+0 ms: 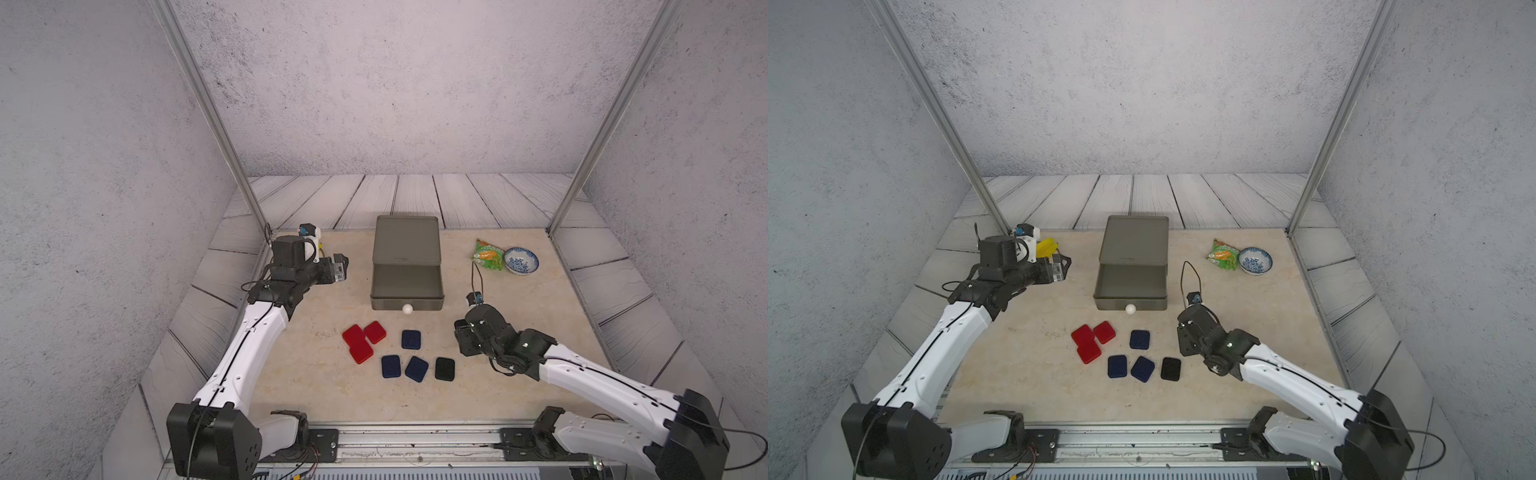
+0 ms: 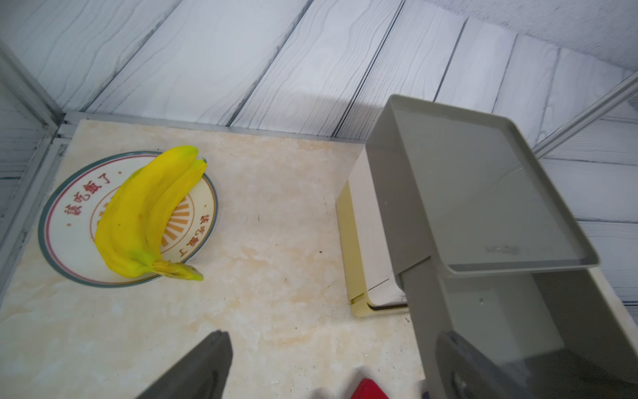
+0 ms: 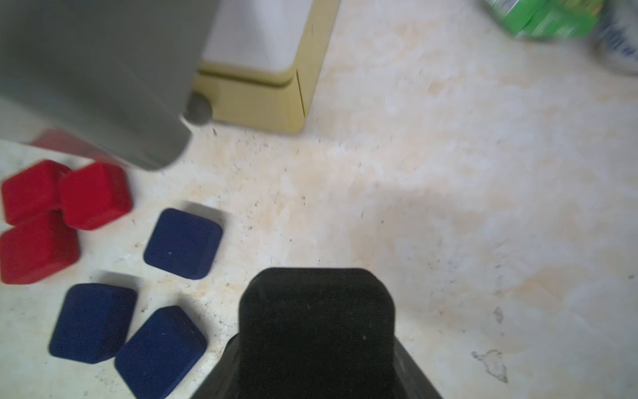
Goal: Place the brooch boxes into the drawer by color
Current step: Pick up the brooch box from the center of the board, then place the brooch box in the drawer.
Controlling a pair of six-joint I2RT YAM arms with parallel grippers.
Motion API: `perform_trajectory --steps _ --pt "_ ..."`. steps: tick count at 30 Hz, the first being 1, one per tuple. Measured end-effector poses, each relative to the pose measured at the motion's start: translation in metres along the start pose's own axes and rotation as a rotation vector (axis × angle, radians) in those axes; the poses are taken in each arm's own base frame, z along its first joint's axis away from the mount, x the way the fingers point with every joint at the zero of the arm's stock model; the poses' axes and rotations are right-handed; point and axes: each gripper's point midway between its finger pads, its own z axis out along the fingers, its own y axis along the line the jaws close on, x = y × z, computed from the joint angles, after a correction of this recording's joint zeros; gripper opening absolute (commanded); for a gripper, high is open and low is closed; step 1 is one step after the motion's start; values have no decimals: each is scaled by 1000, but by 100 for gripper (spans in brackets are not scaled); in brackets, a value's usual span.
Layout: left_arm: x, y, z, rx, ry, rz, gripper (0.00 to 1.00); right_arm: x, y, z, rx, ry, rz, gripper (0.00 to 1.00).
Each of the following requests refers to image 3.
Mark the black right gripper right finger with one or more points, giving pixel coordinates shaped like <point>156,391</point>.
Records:
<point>410,381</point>

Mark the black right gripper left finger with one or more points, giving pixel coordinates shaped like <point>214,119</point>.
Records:
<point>223,381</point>

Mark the blue brooch box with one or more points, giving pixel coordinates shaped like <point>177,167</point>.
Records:
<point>93,323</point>
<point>183,244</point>
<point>160,354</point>

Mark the black brooch box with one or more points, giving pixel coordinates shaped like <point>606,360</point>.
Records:
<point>316,333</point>

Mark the grey top drawer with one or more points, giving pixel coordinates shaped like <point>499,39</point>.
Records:
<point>107,80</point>

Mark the white drawer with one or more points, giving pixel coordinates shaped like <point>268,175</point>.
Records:
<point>261,35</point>

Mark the red brooch box rear right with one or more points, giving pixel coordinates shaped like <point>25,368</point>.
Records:
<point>94,196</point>

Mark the red brooch box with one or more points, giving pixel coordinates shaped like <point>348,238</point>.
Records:
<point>94,196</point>
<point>33,191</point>
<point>38,248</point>

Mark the red brooch box front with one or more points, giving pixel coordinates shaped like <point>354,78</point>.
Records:
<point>38,248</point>

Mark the red brooch box rear left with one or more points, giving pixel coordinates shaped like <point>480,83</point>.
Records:
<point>33,191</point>

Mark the yellow bottom drawer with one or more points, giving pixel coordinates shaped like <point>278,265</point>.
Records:
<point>278,102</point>

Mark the green snack packet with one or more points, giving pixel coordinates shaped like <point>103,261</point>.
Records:
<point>543,20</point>

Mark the blue white ceramic bowl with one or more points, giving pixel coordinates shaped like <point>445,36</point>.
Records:
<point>615,37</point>

